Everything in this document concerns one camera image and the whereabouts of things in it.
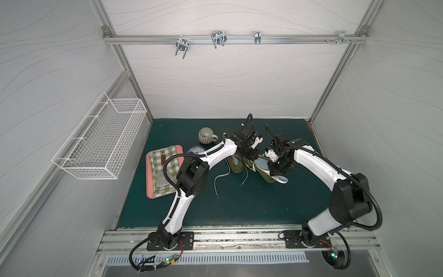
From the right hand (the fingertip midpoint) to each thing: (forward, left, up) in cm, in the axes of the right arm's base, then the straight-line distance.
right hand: (272, 172), depth 85 cm
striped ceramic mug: (+29, +38, -7) cm, 48 cm away
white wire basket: (-4, +74, +23) cm, 78 cm away
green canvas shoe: (+7, +19, -6) cm, 21 cm away
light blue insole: (+6, +4, -2) cm, 8 cm away
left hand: (+8, +6, +1) cm, 10 cm away
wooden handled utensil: (+9, +61, -6) cm, 62 cm away
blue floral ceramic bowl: (+16, +42, -4) cm, 45 cm away
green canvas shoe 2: (0, +4, -2) cm, 5 cm away
